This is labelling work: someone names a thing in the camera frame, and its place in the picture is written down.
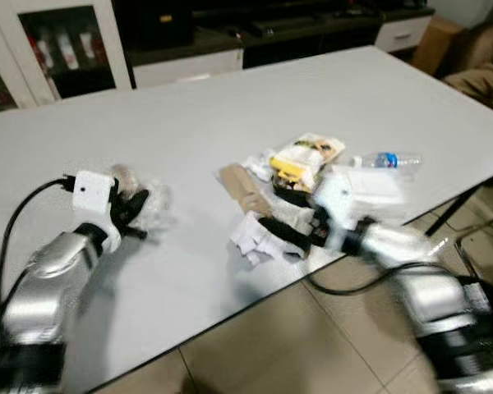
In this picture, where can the white plastic food container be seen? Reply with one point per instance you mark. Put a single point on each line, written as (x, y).
(368, 185)

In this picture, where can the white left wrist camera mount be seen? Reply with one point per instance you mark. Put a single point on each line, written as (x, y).
(92, 193)

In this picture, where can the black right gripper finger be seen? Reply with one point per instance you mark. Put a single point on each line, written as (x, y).
(281, 230)
(292, 197)

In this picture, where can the wide white drawer front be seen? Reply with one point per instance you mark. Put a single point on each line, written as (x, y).
(189, 67)

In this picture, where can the brown cardboard box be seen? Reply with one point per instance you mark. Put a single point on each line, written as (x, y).
(435, 45)

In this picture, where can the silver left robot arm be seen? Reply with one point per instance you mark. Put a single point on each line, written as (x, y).
(41, 287)

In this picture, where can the brown cardboard piece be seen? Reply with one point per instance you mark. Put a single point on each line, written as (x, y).
(245, 190)

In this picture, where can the clear plastic water bottle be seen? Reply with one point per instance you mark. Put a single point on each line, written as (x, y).
(388, 159)

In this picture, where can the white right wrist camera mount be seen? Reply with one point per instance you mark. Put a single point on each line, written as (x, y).
(333, 201)

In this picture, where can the small white drawer front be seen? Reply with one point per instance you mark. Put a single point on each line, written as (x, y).
(404, 33)

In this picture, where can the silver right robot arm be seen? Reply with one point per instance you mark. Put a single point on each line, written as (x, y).
(427, 304)

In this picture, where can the brown armchair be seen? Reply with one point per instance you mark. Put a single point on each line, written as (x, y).
(481, 78)

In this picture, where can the clear plastic wrap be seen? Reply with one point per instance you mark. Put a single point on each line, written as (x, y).
(156, 201)

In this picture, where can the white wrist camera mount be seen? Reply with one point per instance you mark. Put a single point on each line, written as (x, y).
(92, 193)
(333, 201)

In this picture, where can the dark low tv stand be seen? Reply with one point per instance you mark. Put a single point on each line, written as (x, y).
(296, 37)

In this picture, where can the large white crumpled tissue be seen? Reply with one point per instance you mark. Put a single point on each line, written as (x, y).
(259, 242)

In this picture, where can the white glass door cabinet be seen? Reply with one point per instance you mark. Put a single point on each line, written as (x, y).
(119, 41)

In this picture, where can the small white crumpled tissue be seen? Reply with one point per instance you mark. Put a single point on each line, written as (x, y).
(261, 162)

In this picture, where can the yellow white snack packet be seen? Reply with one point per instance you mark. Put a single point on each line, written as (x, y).
(306, 158)

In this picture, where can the black table leg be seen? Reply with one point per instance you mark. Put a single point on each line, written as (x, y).
(456, 207)

